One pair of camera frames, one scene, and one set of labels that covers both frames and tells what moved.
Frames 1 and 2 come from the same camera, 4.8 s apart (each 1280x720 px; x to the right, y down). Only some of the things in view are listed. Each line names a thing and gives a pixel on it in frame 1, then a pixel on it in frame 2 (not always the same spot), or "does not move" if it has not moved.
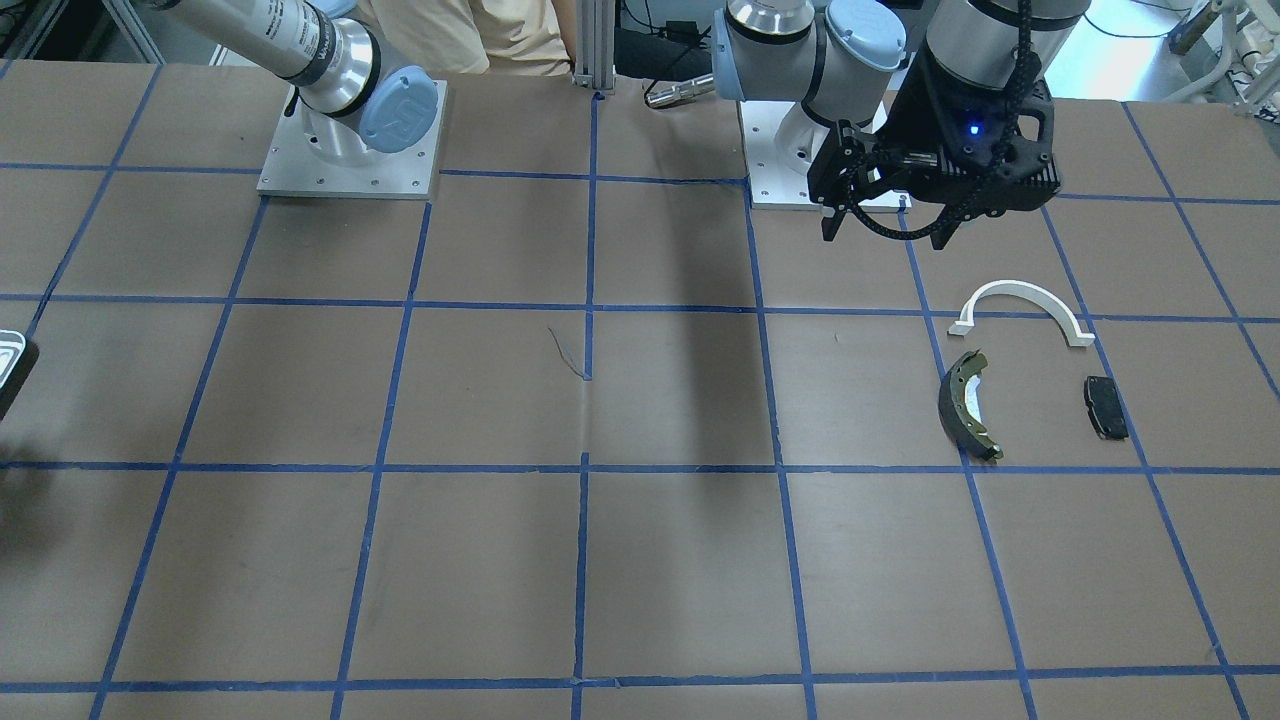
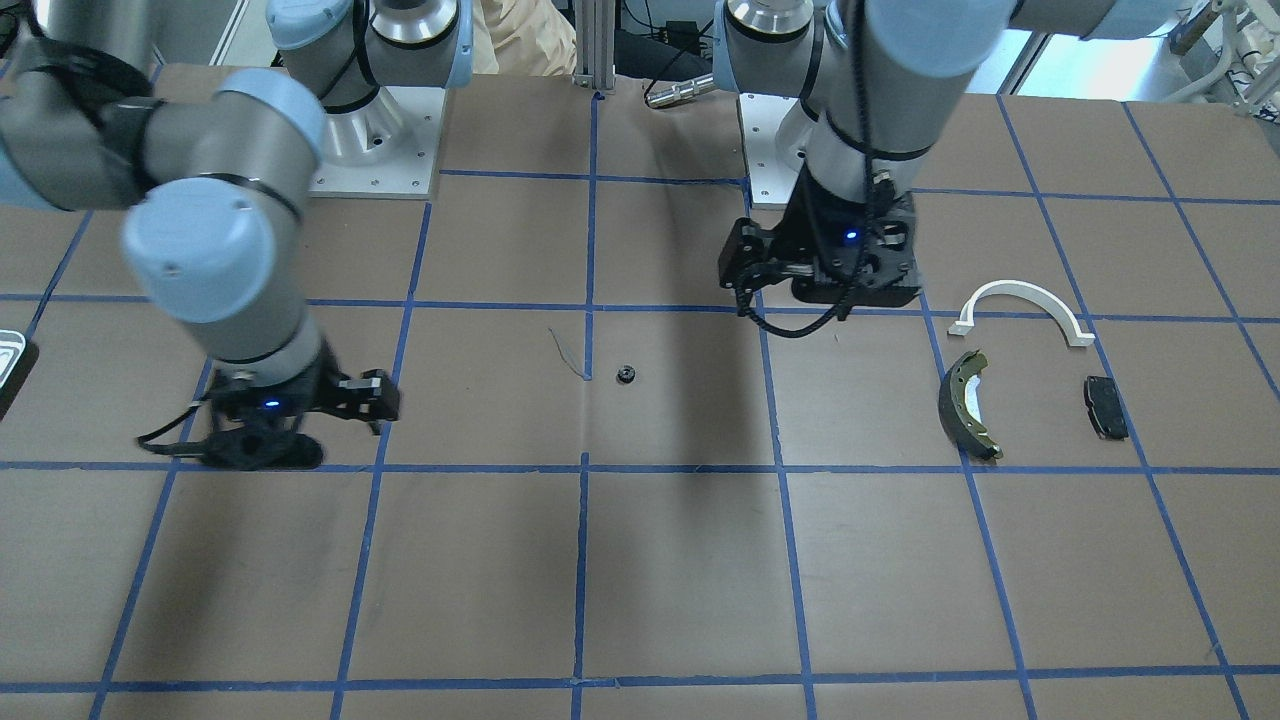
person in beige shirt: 501,37 does not move
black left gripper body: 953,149 → 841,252
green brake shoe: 953,407 does not move
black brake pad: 1105,407 does not move
